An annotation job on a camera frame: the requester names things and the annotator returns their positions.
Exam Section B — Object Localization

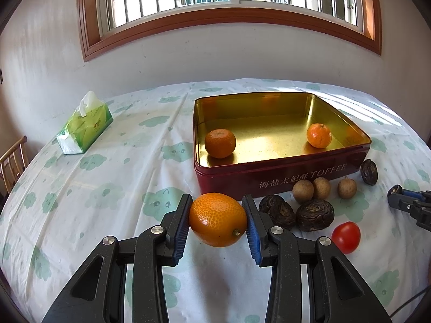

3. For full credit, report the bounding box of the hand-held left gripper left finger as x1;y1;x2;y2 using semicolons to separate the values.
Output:
42;193;193;323

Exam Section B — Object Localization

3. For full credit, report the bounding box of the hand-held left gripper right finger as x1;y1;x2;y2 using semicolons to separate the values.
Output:
241;193;393;323

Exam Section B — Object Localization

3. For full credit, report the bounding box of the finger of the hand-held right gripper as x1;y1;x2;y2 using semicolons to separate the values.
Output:
387;184;431;240
401;189;431;210

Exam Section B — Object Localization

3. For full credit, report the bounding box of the oval glossy orange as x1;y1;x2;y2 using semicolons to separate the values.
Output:
189;192;248;248

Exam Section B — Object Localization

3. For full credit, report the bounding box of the brown longan with stem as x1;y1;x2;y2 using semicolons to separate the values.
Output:
337;177;357;199

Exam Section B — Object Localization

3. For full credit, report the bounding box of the red tomato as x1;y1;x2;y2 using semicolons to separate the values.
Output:
331;221;361;254

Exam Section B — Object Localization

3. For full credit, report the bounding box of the large dark water chestnut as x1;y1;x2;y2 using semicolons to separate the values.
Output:
296;199;335;232

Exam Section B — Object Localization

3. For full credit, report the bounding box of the red toffee tin box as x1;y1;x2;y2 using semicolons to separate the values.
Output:
193;92;372;202

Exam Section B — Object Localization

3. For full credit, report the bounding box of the dark round orange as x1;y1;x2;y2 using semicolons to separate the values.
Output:
204;128;237;159

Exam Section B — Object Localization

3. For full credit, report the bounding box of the white green printed tablecloth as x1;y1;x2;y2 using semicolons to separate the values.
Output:
0;78;431;323

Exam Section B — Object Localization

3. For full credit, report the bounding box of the bright small orange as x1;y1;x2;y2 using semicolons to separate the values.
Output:
306;123;332;149

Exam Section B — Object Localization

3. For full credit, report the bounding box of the green tissue box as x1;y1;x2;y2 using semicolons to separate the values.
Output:
55;90;114;156

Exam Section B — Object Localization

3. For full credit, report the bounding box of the wooden chair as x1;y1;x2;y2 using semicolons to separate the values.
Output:
0;135;28;196

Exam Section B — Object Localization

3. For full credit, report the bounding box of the wooden framed barred window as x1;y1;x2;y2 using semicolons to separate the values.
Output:
77;0;383;62

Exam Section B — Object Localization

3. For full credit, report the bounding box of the thin dark cable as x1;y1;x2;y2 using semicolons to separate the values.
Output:
392;287;431;313

